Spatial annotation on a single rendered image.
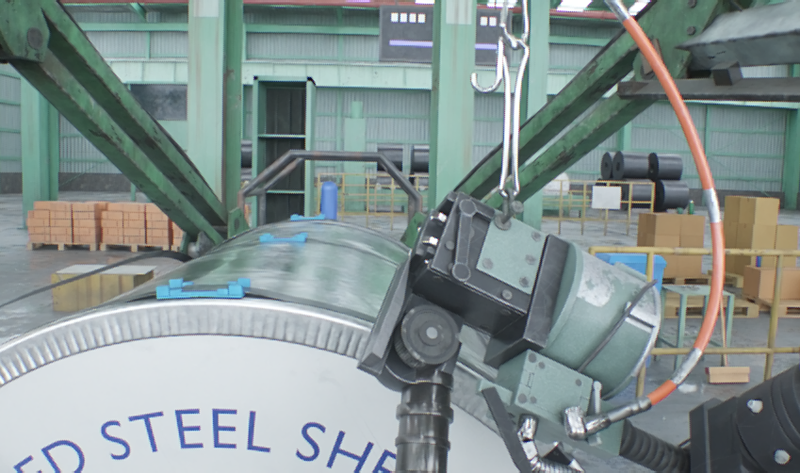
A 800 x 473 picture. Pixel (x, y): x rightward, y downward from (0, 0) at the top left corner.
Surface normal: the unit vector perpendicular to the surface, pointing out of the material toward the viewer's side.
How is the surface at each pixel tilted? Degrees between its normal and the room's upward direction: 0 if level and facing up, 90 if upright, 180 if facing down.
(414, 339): 58
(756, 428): 83
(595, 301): 68
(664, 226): 90
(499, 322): 137
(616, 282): 42
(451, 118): 90
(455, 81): 90
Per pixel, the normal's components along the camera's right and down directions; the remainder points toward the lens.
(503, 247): 0.31, -0.44
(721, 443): -0.89, -0.44
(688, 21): -0.91, 0.02
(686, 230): 0.06, 0.11
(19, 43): 0.99, 0.04
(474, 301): -0.33, 0.78
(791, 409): -0.93, -0.17
